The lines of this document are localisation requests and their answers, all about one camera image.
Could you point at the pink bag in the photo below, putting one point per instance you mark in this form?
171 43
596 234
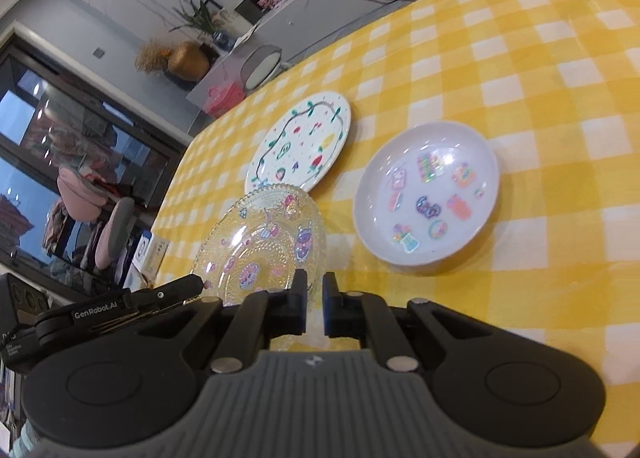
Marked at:
225 97

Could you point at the white painted plate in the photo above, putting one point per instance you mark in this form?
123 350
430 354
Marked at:
300 137

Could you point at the white box blue print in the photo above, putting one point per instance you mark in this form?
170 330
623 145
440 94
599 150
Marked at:
147 250

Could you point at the blue glass vase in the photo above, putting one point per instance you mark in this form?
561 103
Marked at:
223 39

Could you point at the gold round vase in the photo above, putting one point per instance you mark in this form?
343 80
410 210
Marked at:
189 61

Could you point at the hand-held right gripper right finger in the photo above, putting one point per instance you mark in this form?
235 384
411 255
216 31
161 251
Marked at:
328 305

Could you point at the small white sticker dish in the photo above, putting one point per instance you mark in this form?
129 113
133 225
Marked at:
425 238

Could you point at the white marble television console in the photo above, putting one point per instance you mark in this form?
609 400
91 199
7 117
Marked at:
310 22

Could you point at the dried flower bunch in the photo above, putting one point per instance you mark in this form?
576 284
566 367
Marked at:
150 56

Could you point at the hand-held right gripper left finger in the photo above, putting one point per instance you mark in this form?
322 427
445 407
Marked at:
300 300

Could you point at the dark glass door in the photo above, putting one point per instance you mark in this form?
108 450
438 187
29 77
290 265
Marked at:
75 127

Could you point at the yellow checked tablecloth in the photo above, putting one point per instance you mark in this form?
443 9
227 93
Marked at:
550 87

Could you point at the black speaker box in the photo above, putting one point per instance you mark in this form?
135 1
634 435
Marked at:
25 295

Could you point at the clear glass plate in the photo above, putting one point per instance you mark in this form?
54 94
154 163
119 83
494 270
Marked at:
260 238

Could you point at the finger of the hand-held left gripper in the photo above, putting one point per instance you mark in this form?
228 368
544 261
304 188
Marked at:
175 290

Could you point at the grey wall socket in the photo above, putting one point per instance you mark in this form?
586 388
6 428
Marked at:
98 53

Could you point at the green leafy plant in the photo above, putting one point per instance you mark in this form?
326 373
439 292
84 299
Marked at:
197 12

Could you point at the grey chair back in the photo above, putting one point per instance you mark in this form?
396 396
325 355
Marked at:
117 228

